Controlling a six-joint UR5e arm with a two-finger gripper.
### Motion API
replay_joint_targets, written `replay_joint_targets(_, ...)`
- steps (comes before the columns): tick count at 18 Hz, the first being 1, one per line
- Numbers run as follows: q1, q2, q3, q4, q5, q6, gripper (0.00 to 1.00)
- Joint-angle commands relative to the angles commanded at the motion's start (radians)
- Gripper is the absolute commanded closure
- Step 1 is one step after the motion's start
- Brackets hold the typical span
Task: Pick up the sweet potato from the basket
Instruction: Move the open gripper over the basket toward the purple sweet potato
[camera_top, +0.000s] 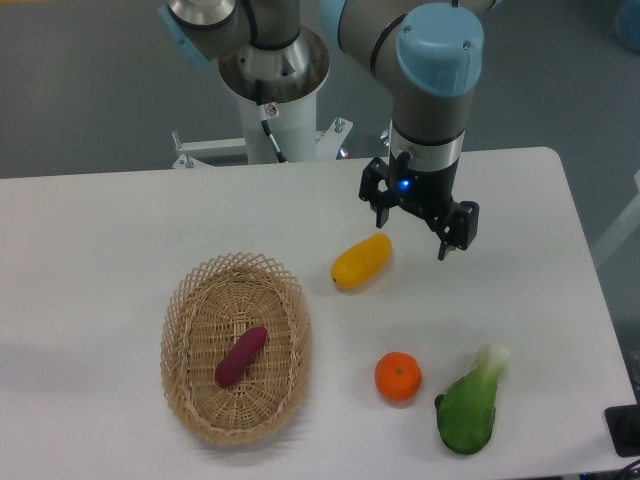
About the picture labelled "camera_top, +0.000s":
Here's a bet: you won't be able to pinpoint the black device at table edge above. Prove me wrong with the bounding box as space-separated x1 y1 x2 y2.
604 404 639 458

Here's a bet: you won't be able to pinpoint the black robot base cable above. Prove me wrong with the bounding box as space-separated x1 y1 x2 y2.
254 79 289 164

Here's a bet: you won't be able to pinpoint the green bok choy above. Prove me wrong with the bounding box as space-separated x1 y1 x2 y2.
434 344 510 455

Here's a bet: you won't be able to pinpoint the yellow mango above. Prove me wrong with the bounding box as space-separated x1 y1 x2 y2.
330 232 392 290

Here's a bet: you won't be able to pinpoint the woven wicker basket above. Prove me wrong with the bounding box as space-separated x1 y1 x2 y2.
160 253 312 445

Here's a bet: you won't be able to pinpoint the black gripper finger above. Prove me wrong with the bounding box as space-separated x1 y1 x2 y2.
436 201 479 261
358 157 399 227

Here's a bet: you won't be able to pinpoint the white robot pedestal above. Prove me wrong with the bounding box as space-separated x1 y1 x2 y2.
237 93 317 165

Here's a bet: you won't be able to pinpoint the orange tangerine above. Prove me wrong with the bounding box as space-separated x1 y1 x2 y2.
374 352 422 402

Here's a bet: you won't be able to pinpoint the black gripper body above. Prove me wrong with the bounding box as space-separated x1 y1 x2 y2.
386 155 458 231

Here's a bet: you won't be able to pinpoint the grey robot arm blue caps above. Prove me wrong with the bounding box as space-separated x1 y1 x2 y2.
158 1 491 255

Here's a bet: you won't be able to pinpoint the white pedestal base frame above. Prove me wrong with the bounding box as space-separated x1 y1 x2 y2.
170 117 391 169

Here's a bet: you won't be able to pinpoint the purple sweet potato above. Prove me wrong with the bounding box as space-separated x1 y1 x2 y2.
215 326 268 388

